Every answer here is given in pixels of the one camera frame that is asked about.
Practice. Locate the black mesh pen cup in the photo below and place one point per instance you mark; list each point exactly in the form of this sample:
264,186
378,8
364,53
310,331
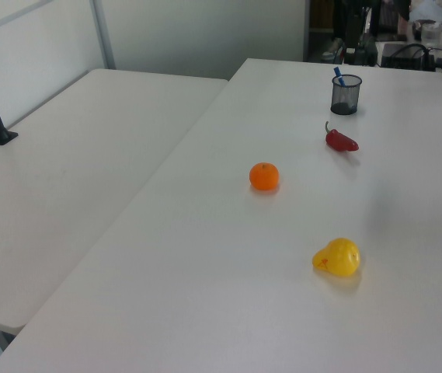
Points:
346,105

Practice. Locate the grey metal partition post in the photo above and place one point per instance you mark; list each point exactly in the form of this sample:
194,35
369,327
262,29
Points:
102,35

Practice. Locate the blue and white marker pen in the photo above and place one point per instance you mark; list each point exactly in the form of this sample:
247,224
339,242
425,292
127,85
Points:
338,73

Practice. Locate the red chili pepper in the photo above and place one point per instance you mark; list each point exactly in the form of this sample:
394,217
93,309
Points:
339,140

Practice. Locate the black electronics box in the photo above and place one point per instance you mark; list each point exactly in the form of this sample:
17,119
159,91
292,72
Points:
399,54

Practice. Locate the clear glass container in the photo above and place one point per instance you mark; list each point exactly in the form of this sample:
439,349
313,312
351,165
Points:
430,34

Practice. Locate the white side table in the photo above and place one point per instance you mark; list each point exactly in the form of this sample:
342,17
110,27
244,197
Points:
69,175

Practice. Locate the black equipment stand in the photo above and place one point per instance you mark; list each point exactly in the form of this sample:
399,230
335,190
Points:
364,46

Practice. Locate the orange mandarin fruit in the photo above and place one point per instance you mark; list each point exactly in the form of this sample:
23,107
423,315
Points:
264,176

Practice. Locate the person's leg with shoe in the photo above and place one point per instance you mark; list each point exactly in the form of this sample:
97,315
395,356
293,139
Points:
337,23

